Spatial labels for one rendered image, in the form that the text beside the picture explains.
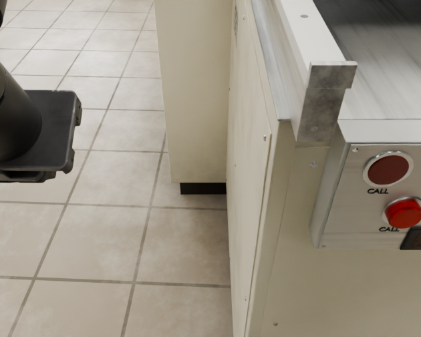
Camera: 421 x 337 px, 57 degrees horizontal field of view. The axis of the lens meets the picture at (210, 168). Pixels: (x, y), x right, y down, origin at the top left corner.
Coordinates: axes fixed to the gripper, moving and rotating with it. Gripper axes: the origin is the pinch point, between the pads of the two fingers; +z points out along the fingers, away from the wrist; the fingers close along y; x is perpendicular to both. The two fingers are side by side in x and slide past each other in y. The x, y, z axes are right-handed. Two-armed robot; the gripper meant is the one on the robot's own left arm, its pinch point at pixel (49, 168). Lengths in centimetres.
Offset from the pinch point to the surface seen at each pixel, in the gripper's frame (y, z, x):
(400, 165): -30.8, -6.4, 1.7
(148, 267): 3, 87, 1
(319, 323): -31.7, 25.0, 14.3
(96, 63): 47, 148, -116
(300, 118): -22.0, -10.1, -0.5
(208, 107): -15, 65, -43
